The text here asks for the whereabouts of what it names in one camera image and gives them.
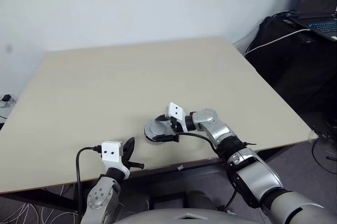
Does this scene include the white power strip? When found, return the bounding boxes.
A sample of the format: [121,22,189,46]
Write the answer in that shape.
[0,93,18,109]

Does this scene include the black floor cables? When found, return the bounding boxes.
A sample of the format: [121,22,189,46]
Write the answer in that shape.
[311,134,337,175]

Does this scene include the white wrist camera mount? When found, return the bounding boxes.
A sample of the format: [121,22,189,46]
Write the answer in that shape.
[165,102,189,133]
[101,140,130,177]

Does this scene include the silver motor rotor bell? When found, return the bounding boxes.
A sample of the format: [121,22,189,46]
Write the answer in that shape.
[144,118,175,143]

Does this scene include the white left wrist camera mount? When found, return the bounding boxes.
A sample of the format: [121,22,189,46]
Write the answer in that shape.
[101,140,130,177]

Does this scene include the clear table corner protector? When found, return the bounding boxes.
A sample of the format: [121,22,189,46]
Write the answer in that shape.
[308,130,320,143]

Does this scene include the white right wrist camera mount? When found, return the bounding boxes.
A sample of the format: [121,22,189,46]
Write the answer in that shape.
[165,102,189,133]

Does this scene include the dark rounded shape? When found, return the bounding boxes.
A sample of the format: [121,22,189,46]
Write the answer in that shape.
[119,194,153,213]

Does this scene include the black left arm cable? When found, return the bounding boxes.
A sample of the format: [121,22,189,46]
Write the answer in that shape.
[75,145,104,224]

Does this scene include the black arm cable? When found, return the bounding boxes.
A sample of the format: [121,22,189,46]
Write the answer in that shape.
[75,145,104,224]
[178,132,237,210]

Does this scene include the large black bag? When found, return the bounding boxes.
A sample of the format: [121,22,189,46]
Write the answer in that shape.
[244,15,337,116]

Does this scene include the grey robot torso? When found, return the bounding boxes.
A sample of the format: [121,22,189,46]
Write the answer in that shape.
[123,207,254,224]

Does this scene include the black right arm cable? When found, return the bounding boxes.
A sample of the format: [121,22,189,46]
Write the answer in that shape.
[178,132,237,210]

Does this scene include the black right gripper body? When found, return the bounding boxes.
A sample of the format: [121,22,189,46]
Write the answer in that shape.
[170,115,185,137]

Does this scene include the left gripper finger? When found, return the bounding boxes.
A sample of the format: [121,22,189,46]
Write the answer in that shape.
[122,140,132,160]
[127,137,136,162]

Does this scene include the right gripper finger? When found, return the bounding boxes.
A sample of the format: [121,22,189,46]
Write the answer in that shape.
[154,113,172,123]
[150,134,181,144]

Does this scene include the black laptop cables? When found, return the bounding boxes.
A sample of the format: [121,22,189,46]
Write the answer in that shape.
[272,10,301,22]

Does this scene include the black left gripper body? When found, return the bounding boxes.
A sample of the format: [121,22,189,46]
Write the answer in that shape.
[121,144,145,170]

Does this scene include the black open laptop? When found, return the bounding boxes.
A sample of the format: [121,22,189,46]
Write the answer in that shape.
[288,0,337,42]

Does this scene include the white cable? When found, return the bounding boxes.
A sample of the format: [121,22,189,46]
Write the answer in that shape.
[245,28,313,55]

